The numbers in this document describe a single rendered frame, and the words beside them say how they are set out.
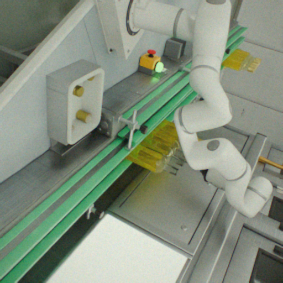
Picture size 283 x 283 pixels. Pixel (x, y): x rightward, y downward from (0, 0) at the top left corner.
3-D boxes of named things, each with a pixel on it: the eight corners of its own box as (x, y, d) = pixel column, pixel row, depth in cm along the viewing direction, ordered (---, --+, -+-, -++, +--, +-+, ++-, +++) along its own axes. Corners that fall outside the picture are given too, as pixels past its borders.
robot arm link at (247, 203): (231, 151, 100) (257, 183, 112) (206, 184, 99) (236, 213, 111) (252, 161, 93) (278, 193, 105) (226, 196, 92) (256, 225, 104)
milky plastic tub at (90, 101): (48, 137, 105) (69, 147, 102) (46, 74, 92) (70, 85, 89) (80, 115, 118) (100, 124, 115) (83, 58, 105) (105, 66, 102)
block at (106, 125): (95, 132, 120) (110, 139, 118) (97, 110, 114) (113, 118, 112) (100, 127, 123) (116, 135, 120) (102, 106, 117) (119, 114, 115)
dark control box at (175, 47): (162, 54, 168) (177, 59, 165) (166, 40, 163) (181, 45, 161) (169, 50, 174) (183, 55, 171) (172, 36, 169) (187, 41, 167)
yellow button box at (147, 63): (137, 70, 147) (151, 75, 145) (139, 54, 143) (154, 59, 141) (144, 66, 153) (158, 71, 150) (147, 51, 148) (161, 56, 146)
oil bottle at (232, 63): (212, 62, 220) (252, 76, 212) (214, 54, 217) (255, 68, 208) (214, 59, 225) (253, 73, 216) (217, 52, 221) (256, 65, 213)
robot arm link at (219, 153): (249, 132, 100) (207, 140, 109) (217, 89, 88) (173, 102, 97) (245, 178, 91) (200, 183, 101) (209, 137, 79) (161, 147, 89)
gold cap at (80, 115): (88, 124, 113) (77, 120, 114) (92, 115, 113) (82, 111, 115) (84, 121, 109) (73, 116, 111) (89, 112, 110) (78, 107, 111)
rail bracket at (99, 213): (65, 210, 110) (97, 229, 106) (65, 197, 106) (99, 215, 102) (72, 203, 113) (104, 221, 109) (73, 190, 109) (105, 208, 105)
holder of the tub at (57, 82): (47, 148, 108) (66, 158, 106) (46, 74, 92) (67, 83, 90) (79, 127, 121) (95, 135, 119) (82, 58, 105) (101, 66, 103)
